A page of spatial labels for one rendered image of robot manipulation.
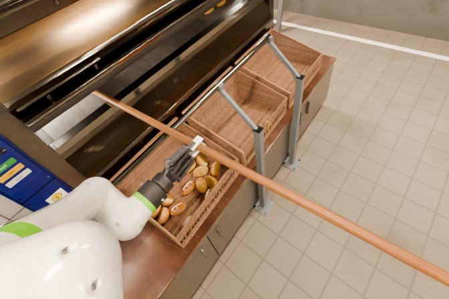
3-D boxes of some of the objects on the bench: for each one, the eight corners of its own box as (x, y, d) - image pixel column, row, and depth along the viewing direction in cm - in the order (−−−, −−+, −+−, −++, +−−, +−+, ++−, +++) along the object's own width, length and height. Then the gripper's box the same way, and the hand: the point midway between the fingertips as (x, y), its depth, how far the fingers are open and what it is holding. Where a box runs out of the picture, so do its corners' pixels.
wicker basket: (190, 138, 179) (179, 112, 158) (234, 92, 204) (230, 64, 183) (246, 168, 155) (242, 142, 135) (287, 112, 181) (289, 83, 160)
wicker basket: (127, 203, 152) (103, 182, 131) (186, 141, 178) (175, 115, 157) (184, 251, 129) (166, 233, 108) (242, 171, 155) (238, 145, 134)
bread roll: (170, 211, 145) (174, 209, 140) (163, 227, 139) (166, 226, 134) (161, 207, 144) (165, 205, 139) (154, 224, 138) (158, 222, 133)
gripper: (142, 169, 80) (190, 123, 91) (159, 192, 92) (199, 148, 103) (158, 181, 77) (204, 130, 88) (173, 202, 89) (212, 155, 100)
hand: (196, 146), depth 94 cm, fingers closed on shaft, 3 cm apart
